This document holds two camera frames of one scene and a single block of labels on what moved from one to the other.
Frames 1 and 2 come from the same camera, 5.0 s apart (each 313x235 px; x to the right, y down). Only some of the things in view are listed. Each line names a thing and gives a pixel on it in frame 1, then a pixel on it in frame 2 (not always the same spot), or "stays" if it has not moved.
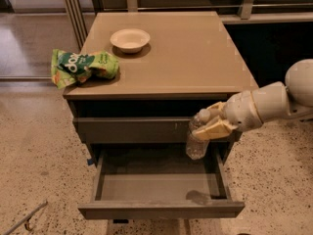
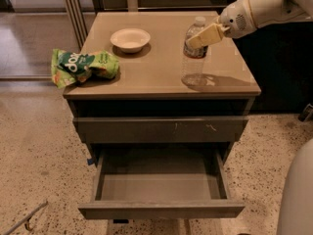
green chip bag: x=67 y=69 stays
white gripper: x=242 y=111 → x=235 y=21
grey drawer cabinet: x=134 y=125 stays
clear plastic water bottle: x=197 y=148 → x=193 y=69
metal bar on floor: x=25 y=220 stays
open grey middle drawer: x=158 y=182 stays
